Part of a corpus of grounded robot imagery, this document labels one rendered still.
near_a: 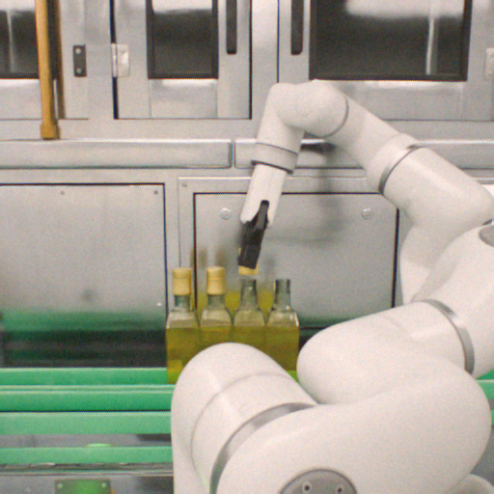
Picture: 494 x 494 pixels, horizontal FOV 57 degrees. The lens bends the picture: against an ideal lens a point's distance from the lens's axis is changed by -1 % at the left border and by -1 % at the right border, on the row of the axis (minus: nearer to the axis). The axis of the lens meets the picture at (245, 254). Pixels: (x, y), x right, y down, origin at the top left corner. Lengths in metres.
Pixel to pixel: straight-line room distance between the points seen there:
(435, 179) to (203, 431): 0.42
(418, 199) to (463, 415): 0.33
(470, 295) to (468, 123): 0.63
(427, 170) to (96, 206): 0.64
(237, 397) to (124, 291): 0.71
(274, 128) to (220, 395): 0.52
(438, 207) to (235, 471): 0.41
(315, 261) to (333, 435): 0.68
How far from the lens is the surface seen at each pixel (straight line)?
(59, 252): 1.02
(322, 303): 0.96
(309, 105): 0.70
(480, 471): 0.98
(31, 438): 0.81
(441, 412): 0.32
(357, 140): 0.78
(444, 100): 1.05
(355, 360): 0.36
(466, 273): 0.48
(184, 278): 0.78
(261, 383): 0.32
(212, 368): 0.35
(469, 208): 0.59
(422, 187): 0.60
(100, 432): 0.77
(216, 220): 0.91
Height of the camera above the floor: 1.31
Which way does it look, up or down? 9 degrees down
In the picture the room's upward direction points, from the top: straight up
